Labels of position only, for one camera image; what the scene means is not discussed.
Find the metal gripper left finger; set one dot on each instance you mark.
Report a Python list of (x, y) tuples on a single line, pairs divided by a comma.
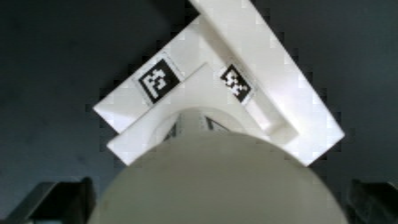
[(58, 204)]

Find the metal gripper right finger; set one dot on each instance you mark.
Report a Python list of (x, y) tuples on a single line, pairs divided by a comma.
[(372, 203)]

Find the white lamp bulb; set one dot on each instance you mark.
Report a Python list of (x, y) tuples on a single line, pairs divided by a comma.
[(216, 178)]

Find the white lamp base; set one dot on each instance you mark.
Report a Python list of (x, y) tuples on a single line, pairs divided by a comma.
[(189, 79)]

